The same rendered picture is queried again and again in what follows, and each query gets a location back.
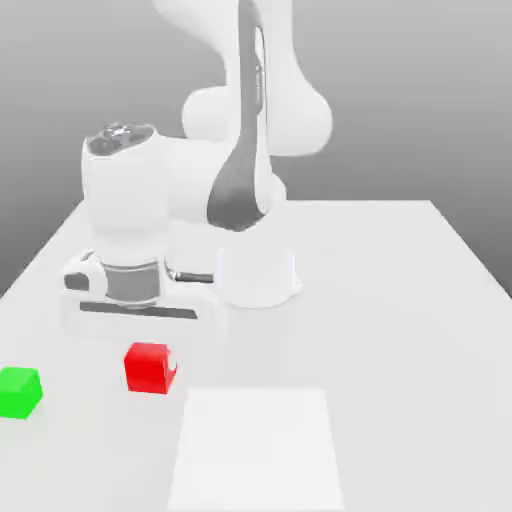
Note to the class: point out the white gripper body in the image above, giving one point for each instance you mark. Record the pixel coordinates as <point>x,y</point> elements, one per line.
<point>138,322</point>

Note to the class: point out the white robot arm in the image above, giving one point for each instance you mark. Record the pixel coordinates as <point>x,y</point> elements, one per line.
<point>132,188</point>

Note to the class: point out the small green cube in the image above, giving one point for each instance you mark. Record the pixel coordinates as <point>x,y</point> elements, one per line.
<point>16,392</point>

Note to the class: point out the small red cube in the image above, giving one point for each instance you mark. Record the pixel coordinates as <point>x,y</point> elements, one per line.
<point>144,368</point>

